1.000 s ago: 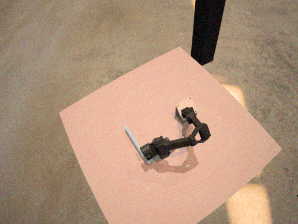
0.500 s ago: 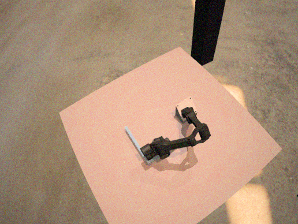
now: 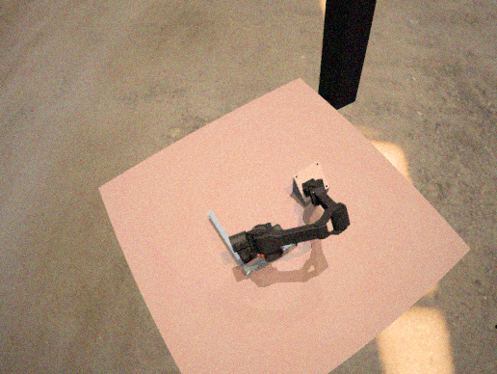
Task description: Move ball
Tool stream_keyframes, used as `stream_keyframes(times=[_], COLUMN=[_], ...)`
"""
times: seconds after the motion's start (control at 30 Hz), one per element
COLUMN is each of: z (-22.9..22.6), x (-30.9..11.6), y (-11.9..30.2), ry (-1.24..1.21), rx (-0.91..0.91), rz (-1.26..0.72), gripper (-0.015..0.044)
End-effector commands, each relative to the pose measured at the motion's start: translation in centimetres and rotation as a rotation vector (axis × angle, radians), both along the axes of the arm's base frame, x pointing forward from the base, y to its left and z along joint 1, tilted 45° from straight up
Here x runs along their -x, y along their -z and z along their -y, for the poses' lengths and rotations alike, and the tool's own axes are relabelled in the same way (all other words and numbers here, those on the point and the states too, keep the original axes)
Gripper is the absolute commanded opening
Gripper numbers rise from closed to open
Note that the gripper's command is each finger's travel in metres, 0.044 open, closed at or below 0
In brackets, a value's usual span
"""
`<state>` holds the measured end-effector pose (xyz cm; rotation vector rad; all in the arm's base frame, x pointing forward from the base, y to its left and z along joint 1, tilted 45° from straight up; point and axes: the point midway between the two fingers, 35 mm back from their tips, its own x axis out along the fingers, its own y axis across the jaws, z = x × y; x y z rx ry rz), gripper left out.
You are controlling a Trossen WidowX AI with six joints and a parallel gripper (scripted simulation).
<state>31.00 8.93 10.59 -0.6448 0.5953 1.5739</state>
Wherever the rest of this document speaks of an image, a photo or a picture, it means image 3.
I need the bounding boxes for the clear low corner walls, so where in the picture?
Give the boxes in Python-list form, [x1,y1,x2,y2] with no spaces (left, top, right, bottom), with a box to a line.
[244,244,297,277]

